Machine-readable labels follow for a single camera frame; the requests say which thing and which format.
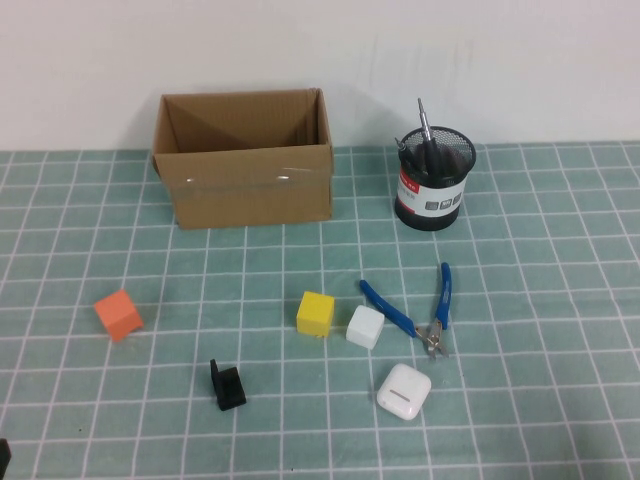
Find white block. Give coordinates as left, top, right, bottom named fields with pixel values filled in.
left=345, top=305, right=386, bottom=350

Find open cardboard box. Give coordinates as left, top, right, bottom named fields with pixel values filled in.
left=151, top=87, right=335, bottom=231

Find black-handled screwdriver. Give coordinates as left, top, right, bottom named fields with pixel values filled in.
left=416, top=97, right=442, bottom=177

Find orange block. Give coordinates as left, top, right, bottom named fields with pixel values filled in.
left=93, top=288, right=146, bottom=344

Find small precision screwdriver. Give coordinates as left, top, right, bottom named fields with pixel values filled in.
left=394, top=135, right=416, bottom=166

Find yellow block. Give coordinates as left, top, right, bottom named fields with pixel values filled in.
left=295, top=290, right=336, bottom=338

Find black L-shaped bracket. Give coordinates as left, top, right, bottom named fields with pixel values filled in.
left=208, top=358, right=248, bottom=413

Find black mesh pen holder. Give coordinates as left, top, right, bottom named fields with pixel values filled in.
left=393, top=125, right=477, bottom=233

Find blue-handled cutting pliers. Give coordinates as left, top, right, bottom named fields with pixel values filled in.
left=358, top=261, right=453, bottom=361

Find green checked tablecloth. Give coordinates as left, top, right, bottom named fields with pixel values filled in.
left=0, top=142, right=640, bottom=480

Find white earbuds case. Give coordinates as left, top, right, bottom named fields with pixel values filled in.
left=375, top=362, right=433, bottom=421

